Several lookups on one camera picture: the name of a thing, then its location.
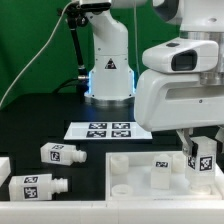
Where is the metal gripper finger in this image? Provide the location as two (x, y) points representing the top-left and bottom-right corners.
(215, 126), (224, 144)
(177, 128), (198, 166)

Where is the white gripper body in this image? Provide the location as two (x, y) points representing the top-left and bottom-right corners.
(134, 70), (224, 132)

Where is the white square tabletop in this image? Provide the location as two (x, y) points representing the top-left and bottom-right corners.
(105, 151), (224, 201)

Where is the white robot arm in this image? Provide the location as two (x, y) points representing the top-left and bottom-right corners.
(80, 0), (224, 158)

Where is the white marker tag sheet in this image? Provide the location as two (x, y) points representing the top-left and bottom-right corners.
(64, 122), (152, 140)

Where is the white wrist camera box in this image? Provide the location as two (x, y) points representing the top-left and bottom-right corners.
(142, 38), (219, 74)

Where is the black cable at base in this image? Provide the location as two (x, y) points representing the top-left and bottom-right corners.
(51, 77), (88, 94)

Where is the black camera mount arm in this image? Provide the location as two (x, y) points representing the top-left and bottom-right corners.
(54, 3), (89, 94)

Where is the grey cable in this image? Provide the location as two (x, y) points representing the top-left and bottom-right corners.
(0, 0), (81, 109)

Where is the white left rail block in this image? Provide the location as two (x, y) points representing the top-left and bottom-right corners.
(0, 157), (11, 187)

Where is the white front rail fence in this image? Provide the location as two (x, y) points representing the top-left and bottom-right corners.
(0, 201), (224, 224)

